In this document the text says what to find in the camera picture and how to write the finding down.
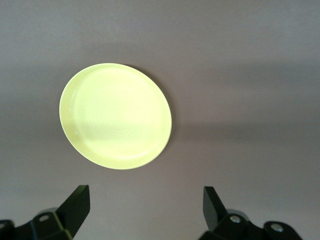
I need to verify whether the yellow plate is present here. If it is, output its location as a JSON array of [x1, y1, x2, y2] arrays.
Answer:
[[59, 62, 173, 171]]

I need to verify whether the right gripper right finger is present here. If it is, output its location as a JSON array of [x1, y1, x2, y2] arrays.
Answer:
[[199, 186, 303, 240]]

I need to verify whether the brown table cover sheet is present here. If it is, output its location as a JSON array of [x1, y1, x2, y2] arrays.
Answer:
[[0, 0, 320, 240]]

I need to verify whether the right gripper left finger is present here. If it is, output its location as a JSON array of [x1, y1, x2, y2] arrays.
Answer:
[[0, 184, 90, 240]]

